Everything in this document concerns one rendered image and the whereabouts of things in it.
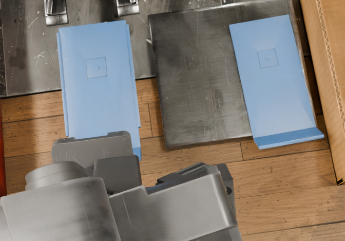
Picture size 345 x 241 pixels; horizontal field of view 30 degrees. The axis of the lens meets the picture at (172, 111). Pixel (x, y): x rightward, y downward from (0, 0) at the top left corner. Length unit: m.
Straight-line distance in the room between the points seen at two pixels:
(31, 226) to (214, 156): 0.40
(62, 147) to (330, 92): 0.31
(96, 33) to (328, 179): 0.30
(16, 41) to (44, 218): 0.45
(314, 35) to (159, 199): 0.38
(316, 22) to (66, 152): 0.33
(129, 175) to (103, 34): 0.23
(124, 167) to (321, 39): 0.30
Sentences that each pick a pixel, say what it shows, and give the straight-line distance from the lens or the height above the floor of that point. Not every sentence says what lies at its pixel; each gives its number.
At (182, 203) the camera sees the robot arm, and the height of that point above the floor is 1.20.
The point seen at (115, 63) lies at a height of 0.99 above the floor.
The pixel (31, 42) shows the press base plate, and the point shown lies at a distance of 0.79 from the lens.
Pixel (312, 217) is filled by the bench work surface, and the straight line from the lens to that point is 0.73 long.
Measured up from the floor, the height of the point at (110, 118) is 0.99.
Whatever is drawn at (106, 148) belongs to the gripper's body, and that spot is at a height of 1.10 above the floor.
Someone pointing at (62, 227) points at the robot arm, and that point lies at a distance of 0.37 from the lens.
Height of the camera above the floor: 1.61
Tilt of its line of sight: 75 degrees down
